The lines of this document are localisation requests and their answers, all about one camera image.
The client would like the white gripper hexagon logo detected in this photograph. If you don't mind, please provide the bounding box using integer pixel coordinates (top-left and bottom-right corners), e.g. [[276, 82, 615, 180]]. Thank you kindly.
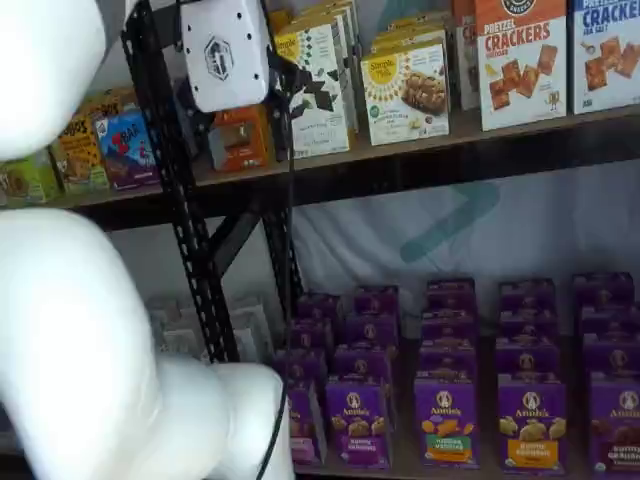
[[180, 0, 312, 132]]

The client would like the purple Annie's box pink patch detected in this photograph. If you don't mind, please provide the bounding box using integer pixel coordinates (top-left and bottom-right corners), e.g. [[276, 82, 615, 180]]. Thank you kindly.
[[287, 382, 327, 465]]

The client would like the orange Revival snack box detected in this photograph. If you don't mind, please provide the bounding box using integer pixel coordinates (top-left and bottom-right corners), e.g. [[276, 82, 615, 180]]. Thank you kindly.
[[268, 8, 294, 39], [207, 105, 275, 172]]

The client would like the Simple Mills sweet thins box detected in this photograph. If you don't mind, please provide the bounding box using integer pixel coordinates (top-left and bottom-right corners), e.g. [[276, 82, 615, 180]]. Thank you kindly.
[[273, 23, 351, 160], [292, 12, 359, 134], [314, 0, 360, 17]]

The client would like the blue Z Bar box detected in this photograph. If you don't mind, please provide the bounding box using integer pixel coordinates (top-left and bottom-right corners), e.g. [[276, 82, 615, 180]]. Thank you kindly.
[[94, 108, 162, 192]]

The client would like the orange Bobo's box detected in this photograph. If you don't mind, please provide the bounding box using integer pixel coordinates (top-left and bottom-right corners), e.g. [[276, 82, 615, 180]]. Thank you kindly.
[[49, 112, 110, 195], [82, 89, 136, 121]]

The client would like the yellow Simple Mills bars box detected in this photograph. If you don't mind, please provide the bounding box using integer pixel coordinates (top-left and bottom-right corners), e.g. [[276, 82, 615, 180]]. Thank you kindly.
[[360, 42, 451, 147], [374, 15, 446, 36], [370, 28, 449, 54]]

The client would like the purple Annie's snack box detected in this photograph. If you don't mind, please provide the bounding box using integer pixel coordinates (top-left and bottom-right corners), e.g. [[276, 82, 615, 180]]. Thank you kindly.
[[297, 293, 345, 324], [421, 310, 477, 347], [353, 285, 400, 319], [333, 347, 396, 386], [578, 304, 640, 339], [498, 278, 556, 311], [274, 349, 329, 389], [288, 319, 335, 354], [426, 278, 476, 314], [497, 308, 559, 342], [582, 335, 640, 375], [417, 344, 479, 380], [572, 272, 635, 307], [344, 314, 400, 350], [494, 339, 561, 377]]

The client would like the red pretzel crackers box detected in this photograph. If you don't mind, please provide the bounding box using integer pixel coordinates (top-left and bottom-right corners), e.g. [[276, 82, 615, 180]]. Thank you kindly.
[[452, 0, 482, 112]]

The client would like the green Bobo's box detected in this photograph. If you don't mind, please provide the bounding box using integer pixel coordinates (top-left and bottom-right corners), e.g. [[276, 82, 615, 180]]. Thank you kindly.
[[0, 149, 60, 207]]

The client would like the cheddar pretzel crackers box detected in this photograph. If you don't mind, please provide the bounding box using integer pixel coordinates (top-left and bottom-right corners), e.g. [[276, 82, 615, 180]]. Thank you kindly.
[[474, 0, 569, 132]]

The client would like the sea salt pretzel crackers box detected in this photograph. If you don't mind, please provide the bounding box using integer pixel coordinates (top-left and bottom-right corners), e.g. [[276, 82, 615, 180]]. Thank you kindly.
[[569, 0, 640, 115]]

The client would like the purple Annie's box green patch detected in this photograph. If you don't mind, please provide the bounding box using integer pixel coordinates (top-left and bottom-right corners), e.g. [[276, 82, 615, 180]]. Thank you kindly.
[[413, 375, 480, 470]]

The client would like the purple Annie's box orange patch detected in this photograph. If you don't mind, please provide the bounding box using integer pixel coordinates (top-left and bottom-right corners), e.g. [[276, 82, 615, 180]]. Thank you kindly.
[[498, 374, 568, 475]]

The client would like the purple Annie's box maroon patch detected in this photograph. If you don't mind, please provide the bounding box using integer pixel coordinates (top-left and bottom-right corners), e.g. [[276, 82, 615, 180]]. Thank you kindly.
[[588, 372, 640, 476]]

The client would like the black metal shelving rack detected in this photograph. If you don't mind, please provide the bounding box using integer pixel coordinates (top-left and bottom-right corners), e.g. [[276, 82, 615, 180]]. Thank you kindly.
[[122, 0, 640, 480], [64, 0, 236, 361]]

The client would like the white Organic Pantry carton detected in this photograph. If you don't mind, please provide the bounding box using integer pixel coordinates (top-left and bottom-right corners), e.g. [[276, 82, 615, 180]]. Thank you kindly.
[[147, 297, 214, 361], [227, 294, 275, 362]]

